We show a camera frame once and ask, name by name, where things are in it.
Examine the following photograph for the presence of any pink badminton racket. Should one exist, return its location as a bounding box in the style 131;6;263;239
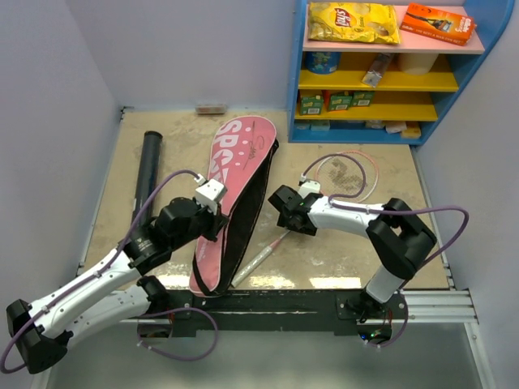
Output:
231;150;380;288

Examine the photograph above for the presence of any black bag strap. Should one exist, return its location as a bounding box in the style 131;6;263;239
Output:
191;254;228;297

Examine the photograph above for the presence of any pink racket bag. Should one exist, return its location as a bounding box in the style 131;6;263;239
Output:
189;115;279;297

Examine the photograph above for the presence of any black shuttlecock tube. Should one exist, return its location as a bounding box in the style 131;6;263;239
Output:
131;130;163;220

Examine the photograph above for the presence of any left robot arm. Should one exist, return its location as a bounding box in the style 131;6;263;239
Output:
1;197;229;374

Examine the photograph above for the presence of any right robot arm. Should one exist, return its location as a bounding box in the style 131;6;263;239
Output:
268;186;437;318

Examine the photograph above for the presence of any green box left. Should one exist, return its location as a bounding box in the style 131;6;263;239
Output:
299;95;324;116

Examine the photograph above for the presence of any green box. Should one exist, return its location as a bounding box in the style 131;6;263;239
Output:
328;94;353;112
299;95;324;116
351;91;375;107

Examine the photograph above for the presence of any green box middle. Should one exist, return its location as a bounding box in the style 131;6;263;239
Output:
328;94;353;112

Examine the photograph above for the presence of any blue shelf unit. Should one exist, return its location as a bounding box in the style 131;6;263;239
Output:
287;1;518;146

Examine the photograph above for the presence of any green box right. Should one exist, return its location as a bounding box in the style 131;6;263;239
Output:
351;91;375;107

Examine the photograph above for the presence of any blue round tin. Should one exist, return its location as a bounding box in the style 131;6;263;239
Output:
304;51;341;75

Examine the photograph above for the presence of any silver foil packet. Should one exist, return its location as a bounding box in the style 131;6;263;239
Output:
361;53;394;88

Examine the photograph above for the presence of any cream round container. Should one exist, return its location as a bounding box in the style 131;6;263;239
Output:
397;53;439;75

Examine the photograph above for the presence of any yellow chips bag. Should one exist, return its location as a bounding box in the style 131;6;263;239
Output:
307;2;401;45

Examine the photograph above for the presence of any orange razor box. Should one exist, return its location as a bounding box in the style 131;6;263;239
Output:
400;2;477;46

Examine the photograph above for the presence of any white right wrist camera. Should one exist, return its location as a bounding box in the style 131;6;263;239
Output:
298;180;321;199

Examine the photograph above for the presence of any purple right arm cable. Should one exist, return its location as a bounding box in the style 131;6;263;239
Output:
299;153;471;349

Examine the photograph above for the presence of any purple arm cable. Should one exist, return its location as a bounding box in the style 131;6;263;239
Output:
0;169;220;374
299;153;471;349

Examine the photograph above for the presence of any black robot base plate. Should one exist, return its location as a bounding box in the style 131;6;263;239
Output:
144;289;409;340

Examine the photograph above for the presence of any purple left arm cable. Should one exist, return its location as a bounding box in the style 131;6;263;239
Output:
0;169;220;374

